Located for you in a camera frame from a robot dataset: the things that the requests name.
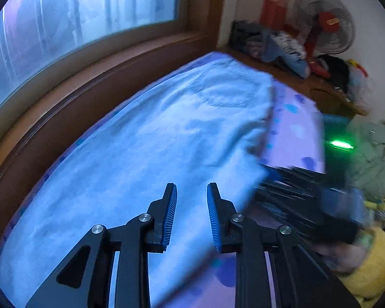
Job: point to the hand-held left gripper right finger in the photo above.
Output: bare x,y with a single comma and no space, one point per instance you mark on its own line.
212,221

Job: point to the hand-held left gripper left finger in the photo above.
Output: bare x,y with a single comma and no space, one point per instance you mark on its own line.
170,218

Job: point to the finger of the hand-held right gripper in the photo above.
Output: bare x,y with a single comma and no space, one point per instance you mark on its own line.
288,183

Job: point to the light blue jeans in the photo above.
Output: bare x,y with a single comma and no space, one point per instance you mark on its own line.
147,134

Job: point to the person's right forearm yellow sleeve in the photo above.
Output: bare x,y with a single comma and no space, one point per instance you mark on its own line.
372,269

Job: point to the pile of clothes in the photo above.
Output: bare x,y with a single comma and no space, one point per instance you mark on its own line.
276,48

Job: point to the person's right hand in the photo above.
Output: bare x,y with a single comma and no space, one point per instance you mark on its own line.
340,256

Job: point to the purple dotted bed sheet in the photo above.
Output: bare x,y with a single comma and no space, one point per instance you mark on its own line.
295,134

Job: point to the green quilt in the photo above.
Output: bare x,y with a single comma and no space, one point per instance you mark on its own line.
375,160

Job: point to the plastic bags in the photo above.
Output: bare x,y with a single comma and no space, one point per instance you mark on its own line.
357,83

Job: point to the black bag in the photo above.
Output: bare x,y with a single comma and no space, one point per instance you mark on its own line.
335,70

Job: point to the red electric fan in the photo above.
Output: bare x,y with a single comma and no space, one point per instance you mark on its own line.
330,19

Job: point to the glass window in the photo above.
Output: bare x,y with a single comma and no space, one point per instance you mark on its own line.
83,6

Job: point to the red wall paper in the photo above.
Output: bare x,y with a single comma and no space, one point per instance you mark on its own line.
274,9

